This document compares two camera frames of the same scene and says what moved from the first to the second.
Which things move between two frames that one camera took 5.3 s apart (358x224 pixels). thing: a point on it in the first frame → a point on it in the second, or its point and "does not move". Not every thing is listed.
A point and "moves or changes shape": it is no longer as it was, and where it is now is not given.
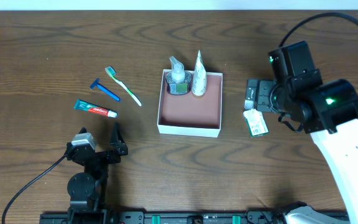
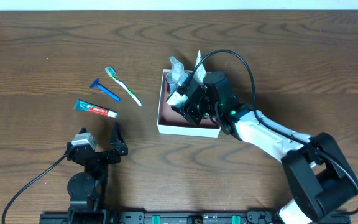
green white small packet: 255,122 moves or changes shape
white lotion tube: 199,81 does not move
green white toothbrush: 112,73 does not move
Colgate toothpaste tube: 88,106 does not move
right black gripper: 260,95 → 184,110
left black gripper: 99,155 does not move
